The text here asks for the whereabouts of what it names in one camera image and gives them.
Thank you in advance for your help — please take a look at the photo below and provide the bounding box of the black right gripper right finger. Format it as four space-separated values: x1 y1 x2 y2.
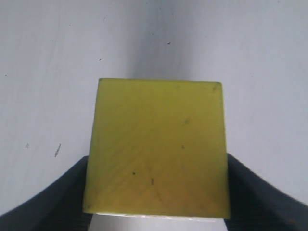
224 154 308 231

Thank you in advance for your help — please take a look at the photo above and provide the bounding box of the yellow cube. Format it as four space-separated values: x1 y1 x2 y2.
83 78 231 218

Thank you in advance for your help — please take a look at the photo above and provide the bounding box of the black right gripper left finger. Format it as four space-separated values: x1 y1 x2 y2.
0 156 93 231

